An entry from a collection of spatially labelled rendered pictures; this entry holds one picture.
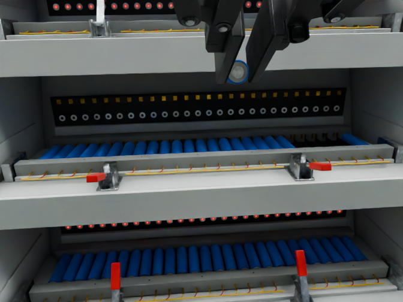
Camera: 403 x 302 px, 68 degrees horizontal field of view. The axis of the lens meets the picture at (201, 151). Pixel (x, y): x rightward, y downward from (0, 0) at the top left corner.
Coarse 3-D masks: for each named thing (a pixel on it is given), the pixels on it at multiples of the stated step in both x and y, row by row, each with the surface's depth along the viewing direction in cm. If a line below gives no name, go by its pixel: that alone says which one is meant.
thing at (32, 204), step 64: (64, 128) 54; (128, 128) 55; (192, 128) 56; (384, 128) 51; (0, 192) 40; (64, 192) 39; (128, 192) 39; (192, 192) 40; (256, 192) 40; (320, 192) 41; (384, 192) 42
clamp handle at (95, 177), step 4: (104, 168) 40; (108, 168) 40; (104, 172) 40; (108, 172) 40; (88, 176) 33; (92, 176) 33; (96, 176) 33; (100, 176) 34; (104, 176) 36; (88, 180) 33; (92, 180) 33; (96, 180) 33; (100, 180) 34
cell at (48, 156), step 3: (51, 147) 50; (54, 147) 50; (57, 147) 50; (60, 147) 51; (48, 150) 49; (51, 150) 49; (54, 150) 49; (57, 150) 50; (45, 153) 47; (48, 153) 47; (51, 153) 48; (54, 153) 48; (42, 156) 46; (45, 156) 46; (48, 156) 47; (51, 156) 47
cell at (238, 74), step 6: (240, 60) 23; (234, 66) 23; (240, 66) 23; (246, 66) 23; (234, 72) 23; (240, 72) 23; (246, 72) 23; (228, 78) 23; (234, 78) 23; (240, 78) 23; (246, 78) 23
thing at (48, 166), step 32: (32, 160) 44; (64, 160) 43; (96, 160) 43; (128, 160) 43; (160, 160) 44; (192, 160) 44; (224, 160) 44; (256, 160) 45; (288, 160) 45; (320, 160) 46; (352, 160) 46
